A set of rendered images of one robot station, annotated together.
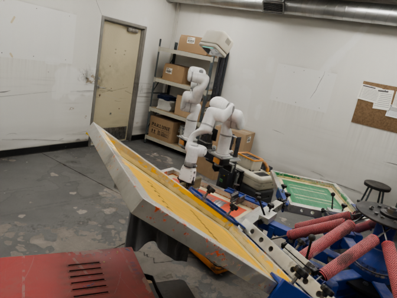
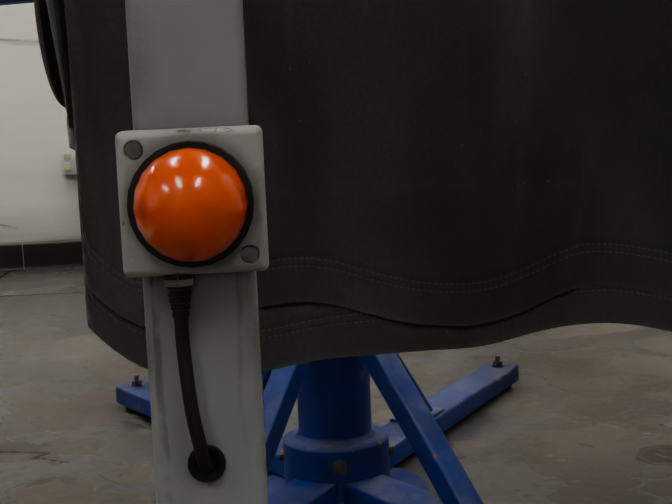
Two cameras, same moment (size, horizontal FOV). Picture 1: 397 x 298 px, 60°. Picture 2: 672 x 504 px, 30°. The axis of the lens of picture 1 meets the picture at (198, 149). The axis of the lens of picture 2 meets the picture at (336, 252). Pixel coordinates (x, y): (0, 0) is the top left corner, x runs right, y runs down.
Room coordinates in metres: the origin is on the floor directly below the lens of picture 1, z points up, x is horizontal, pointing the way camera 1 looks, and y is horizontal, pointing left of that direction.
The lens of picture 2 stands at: (2.65, 0.81, 0.68)
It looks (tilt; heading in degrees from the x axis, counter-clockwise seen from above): 7 degrees down; 235
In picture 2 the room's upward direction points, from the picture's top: 2 degrees counter-clockwise
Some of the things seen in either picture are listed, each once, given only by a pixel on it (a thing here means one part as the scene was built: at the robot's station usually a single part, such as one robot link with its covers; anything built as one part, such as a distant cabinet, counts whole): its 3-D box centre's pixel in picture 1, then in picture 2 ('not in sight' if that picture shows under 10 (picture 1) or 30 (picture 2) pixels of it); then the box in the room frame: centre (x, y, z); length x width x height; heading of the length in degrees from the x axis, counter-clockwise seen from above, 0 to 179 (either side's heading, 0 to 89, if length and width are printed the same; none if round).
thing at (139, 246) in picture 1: (158, 236); not in sight; (1.89, 0.14, 0.74); 0.46 x 0.04 x 0.42; 58
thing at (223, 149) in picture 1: (225, 145); not in sight; (2.59, -0.20, 1.21); 0.16 x 0.13 x 0.15; 131
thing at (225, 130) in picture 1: (229, 125); not in sight; (2.58, -0.19, 1.37); 0.13 x 0.10 x 0.16; 66
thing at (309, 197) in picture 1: (321, 192); not in sight; (2.39, -0.94, 1.05); 1.08 x 0.61 x 0.23; 178
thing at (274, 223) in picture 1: (275, 227); not in sight; (1.74, -0.50, 1.02); 0.17 x 0.06 x 0.05; 58
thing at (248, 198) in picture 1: (244, 200); not in sight; (2.14, -0.37, 0.97); 0.30 x 0.05 x 0.07; 58
